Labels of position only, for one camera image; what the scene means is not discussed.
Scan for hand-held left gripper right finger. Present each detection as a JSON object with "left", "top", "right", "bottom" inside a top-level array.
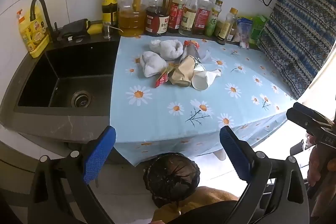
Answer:
[{"left": 220, "top": 125, "right": 310, "bottom": 224}]

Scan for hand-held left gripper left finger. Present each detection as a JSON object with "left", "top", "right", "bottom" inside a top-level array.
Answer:
[{"left": 28, "top": 126, "right": 124, "bottom": 224}]

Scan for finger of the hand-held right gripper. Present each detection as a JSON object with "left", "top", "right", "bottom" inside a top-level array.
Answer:
[
  {"left": 293, "top": 102, "right": 336, "bottom": 125},
  {"left": 286, "top": 108, "right": 330, "bottom": 136}
]

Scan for trash bin with black bag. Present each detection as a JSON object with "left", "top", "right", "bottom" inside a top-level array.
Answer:
[{"left": 143, "top": 153, "right": 201, "bottom": 209}]

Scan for clear plastic zip bag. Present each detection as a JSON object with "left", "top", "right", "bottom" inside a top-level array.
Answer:
[{"left": 194, "top": 49, "right": 214, "bottom": 71}]

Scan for large white tissue wad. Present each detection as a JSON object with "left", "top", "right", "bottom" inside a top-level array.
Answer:
[{"left": 140, "top": 51, "right": 168, "bottom": 78}]

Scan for person's right hand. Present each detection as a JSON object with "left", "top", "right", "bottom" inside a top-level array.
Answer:
[{"left": 307, "top": 134, "right": 320, "bottom": 188}]

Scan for white table leg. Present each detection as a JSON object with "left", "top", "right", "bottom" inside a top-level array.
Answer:
[{"left": 211, "top": 149, "right": 227, "bottom": 161}]

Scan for person's yellow pants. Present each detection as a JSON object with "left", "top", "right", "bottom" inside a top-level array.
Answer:
[{"left": 151, "top": 186, "right": 239, "bottom": 224}]

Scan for metal sink drain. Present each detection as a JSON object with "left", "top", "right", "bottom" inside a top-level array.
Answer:
[{"left": 71, "top": 90, "right": 91, "bottom": 109}]

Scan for person's black top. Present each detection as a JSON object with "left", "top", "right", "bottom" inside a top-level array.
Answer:
[{"left": 181, "top": 200, "right": 238, "bottom": 224}]

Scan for daisy-printed blue tablecloth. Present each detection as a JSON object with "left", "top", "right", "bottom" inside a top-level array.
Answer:
[{"left": 110, "top": 35, "right": 297, "bottom": 167}]

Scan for white paper cup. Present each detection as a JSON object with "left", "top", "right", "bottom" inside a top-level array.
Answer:
[{"left": 191, "top": 69, "right": 222, "bottom": 90}]

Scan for blue patterned cloth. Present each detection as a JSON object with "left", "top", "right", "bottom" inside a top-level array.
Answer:
[{"left": 259, "top": 0, "right": 336, "bottom": 101}]

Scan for grey kitchen cabinet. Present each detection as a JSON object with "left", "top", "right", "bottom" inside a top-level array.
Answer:
[{"left": 0, "top": 135, "right": 132, "bottom": 182}]

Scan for black kitchen sink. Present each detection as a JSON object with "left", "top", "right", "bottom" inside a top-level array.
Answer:
[{"left": 13, "top": 40, "right": 121, "bottom": 117}]

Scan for red snack wrapper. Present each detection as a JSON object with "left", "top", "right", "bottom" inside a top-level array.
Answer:
[{"left": 154, "top": 68, "right": 171, "bottom": 88}]

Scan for crushed brown paper cup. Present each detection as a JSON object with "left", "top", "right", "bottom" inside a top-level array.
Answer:
[{"left": 169, "top": 57, "right": 196, "bottom": 87}]

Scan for green packet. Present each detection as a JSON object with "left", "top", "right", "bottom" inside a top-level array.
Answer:
[{"left": 249, "top": 15, "right": 268, "bottom": 47}]

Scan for blue and white packet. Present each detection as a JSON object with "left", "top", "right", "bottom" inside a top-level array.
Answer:
[{"left": 236, "top": 17, "right": 253, "bottom": 48}]

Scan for orange silver snack wrapper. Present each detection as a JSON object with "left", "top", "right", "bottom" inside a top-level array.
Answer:
[{"left": 182, "top": 40, "right": 201, "bottom": 60}]

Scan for small olive oil bottle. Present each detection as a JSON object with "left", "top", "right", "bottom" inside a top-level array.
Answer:
[{"left": 217, "top": 7, "right": 238, "bottom": 45}]

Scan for round white tissue wad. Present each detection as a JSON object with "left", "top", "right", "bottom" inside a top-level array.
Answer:
[{"left": 159, "top": 40, "right": 184, "bottom": 61}]

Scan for small white tissue wad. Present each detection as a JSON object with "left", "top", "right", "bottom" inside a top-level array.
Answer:
[{"left": 150, "top": 40, "right": 164, "bottom": 53}]

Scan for metal soap dispenser pump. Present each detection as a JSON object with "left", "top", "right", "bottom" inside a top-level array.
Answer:
[{"left": 102, "top": 21, "right": 124, "bottom": 39}]

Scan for yellow sponge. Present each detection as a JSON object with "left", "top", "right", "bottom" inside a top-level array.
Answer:
[{"left": 88, "top": 21, "right": 103, "bottom": 34}]

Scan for black scrubbing pad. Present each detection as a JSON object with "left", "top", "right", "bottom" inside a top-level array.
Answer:
[{"left": 62, "top": 19, "right": 91, "bottom": 38}]

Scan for small green-label bottle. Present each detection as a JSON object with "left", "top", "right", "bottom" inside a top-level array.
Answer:
[{"left": 205, "top": 0, "right": 223, "bottom": 38}]

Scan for large clear oil jug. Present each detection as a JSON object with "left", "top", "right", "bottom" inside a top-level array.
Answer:
[{"left": 118, "top": 0, "right": 146, "bottom": 37}]

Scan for yellow dish soap bottle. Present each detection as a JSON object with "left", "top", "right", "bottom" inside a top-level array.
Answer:
[{"left": 17, "top": 9, "right": 50, "bottom": 59}]

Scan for black curved faucet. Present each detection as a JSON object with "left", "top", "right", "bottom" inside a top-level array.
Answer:
[{"left": 30, "top": 0, "right": 62, "bottom": 42}]

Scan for red-label yellow-cap bottle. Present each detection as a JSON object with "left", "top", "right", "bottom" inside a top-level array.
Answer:
[{"left": 193, "top": 0, "right": 214, "bottom": 35}]

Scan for dark vinegar jug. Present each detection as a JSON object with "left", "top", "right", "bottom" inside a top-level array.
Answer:
[{"left": 145, "top": 0, "right": 173, "bottom": 37}]

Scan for cream-label yellow-cap bottle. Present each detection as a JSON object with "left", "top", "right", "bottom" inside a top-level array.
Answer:
[{"left": 179, "top": 0, "right": 202, "bottom": 36}]

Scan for red-label black-cap bottle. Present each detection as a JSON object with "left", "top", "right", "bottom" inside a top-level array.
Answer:
[{"left": 168, "top": 0, "right": 186, "bottom": 33}]

